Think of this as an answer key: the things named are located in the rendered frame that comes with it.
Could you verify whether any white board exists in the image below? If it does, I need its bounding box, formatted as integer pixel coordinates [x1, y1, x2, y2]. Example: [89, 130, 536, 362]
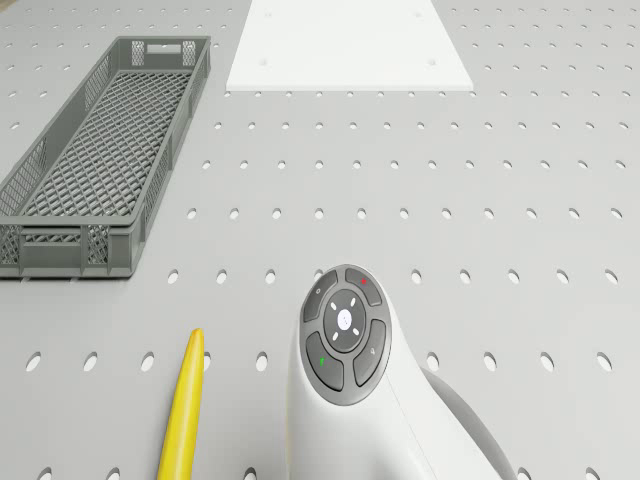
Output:
[225, 0, 475, 93]

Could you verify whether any banana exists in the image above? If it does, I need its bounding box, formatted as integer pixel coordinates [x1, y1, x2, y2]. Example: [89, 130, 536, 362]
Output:
[156, 327, 206, 480]

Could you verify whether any dark grey basket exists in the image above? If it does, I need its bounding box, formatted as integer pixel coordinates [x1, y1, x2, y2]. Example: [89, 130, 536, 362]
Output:
[0, 35, 212, 280]

